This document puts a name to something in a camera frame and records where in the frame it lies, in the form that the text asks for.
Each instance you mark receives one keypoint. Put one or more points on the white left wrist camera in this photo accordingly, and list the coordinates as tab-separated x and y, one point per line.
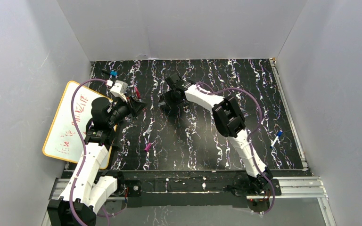
119	90

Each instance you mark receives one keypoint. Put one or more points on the magenta pen cap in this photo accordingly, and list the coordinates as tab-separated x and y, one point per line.
148	147

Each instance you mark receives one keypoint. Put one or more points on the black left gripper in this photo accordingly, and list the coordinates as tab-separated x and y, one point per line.
132	106

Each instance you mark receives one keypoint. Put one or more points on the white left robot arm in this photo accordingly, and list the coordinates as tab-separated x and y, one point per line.
84	194

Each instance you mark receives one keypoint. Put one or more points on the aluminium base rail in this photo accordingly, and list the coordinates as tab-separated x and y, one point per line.
216	190

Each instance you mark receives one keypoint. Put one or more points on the yellow framed whiteboard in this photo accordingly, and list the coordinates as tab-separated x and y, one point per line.
62	141

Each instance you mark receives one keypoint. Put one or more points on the blue capped black marker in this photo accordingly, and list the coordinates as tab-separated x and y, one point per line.
109	72

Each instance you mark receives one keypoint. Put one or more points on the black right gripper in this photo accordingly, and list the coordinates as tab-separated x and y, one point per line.
171	96

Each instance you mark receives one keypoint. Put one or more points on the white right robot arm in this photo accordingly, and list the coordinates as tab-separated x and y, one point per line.
229	121

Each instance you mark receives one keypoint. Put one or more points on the blue capped white marker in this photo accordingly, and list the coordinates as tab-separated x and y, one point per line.
274	141

